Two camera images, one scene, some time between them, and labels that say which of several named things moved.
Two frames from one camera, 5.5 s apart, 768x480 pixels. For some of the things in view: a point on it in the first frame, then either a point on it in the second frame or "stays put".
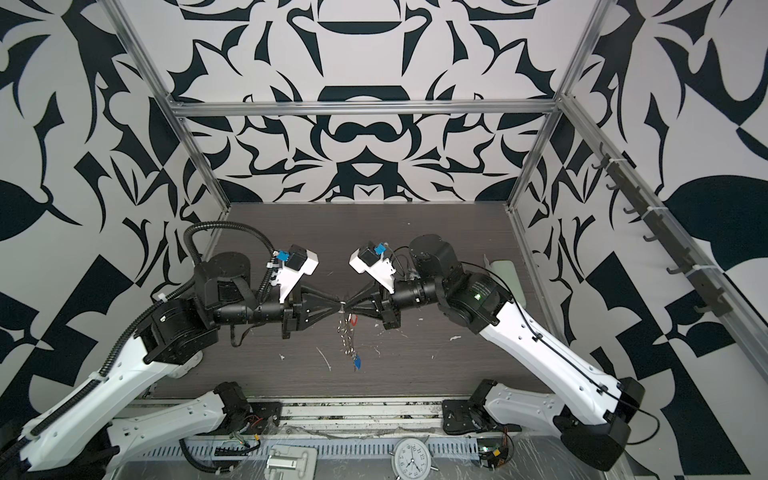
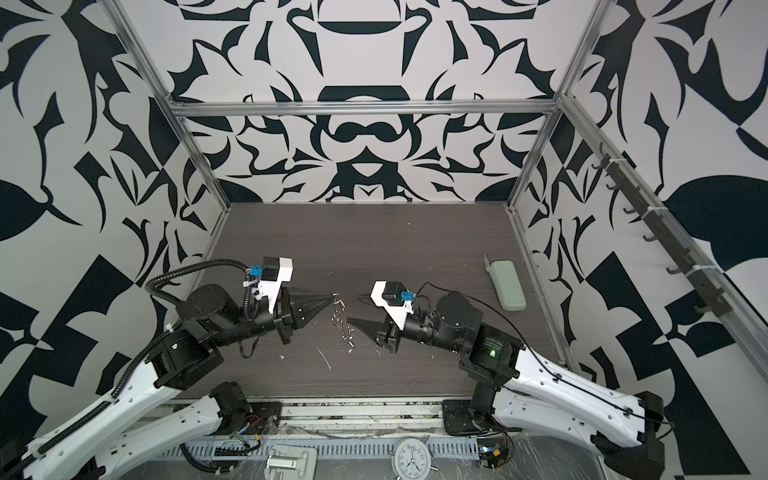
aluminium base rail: [339, 415] stays put
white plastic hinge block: [291, 462] stays put
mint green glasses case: [507, 272] stays put
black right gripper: [389, 305] to [384, 332]
